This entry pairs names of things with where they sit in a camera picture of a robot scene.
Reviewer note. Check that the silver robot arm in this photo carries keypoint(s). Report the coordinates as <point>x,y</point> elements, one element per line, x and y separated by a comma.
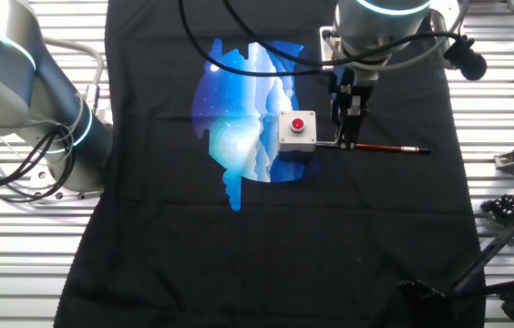
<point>11,82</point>

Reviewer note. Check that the grey box with red button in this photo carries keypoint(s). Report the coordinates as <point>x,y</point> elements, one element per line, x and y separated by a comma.
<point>297,136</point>

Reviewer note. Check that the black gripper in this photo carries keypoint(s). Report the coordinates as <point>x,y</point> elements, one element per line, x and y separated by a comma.
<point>352,102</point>

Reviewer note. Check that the black cloth with blue print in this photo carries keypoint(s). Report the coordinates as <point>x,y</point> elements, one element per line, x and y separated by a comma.
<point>170,255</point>

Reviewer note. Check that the brown brush with clear cap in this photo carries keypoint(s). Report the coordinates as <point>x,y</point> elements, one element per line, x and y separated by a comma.
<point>384,148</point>

